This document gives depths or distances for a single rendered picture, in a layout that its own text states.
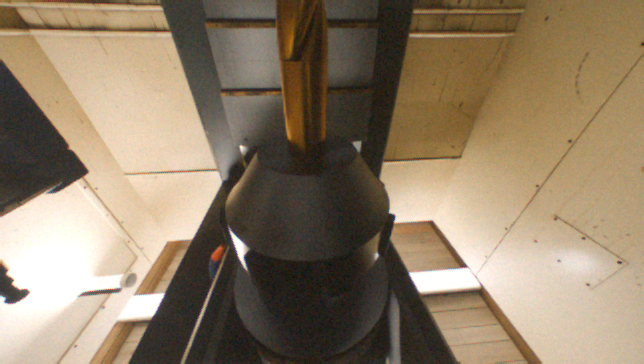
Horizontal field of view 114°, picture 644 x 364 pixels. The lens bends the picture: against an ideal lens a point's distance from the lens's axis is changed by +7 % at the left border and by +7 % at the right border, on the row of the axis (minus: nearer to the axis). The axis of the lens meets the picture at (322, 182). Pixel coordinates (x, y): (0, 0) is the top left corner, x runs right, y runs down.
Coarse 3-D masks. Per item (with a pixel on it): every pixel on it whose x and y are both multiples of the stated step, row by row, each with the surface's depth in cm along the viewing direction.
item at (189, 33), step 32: (160, 0) 54; (192, 0) 54; (384, 0) 58; (192, 32) 57; (384, 32) 62; (192, 64) 62; (384, 64) 67; (192, 96) 67; (384, 96) 72; (224, 128) 73; (384, 128) 79; (224, 160) 80
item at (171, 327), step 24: (216, 216) 65; (192, 240) 57; (216, 240) 57; (192, 264) 51; (168, 288) 46; (192, 288) 46; (168, 312) 42; (192, 312) 42; (144, 336) 39; (168, 336) 39; (144, 360) 36; (168, 360) 36
